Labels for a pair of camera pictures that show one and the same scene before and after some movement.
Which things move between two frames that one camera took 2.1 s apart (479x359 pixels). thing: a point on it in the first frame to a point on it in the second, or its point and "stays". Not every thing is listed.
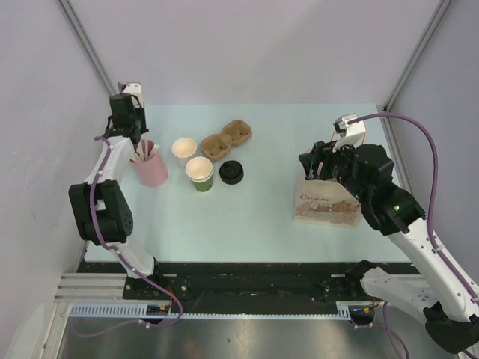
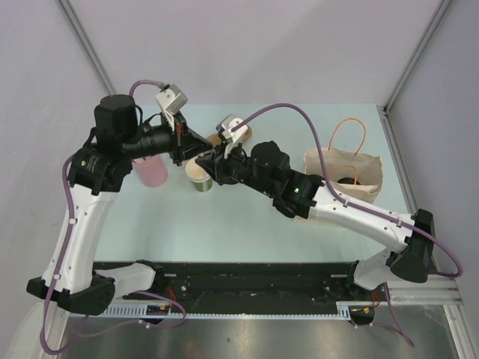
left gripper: [141, 111] to [192, 144]
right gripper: [322, 153] to [218, 169]
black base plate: [250, 282] stays
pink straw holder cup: [152, 171] stays
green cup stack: [199, 170] stays
